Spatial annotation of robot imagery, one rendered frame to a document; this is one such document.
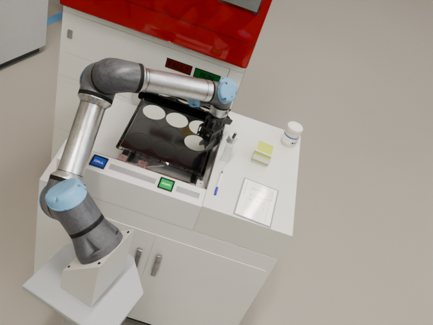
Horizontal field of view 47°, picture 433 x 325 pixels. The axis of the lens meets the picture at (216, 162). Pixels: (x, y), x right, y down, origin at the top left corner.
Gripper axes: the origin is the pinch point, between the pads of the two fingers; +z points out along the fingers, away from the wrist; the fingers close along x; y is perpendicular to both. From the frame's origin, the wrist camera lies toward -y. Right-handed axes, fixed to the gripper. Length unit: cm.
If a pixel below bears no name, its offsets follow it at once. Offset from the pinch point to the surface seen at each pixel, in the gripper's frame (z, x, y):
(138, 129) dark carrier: 1.6, -25.7, 16.6
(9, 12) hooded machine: 47, -191, -33
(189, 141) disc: 1.6, -8.2, 2.4
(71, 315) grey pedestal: 10, 21, 87
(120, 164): -4.4, -10.3, 41.7
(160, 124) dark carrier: 1.6, -23.0, 5.6
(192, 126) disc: 1.7, -14.7, -6.5
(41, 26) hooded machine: 67, -196, -62
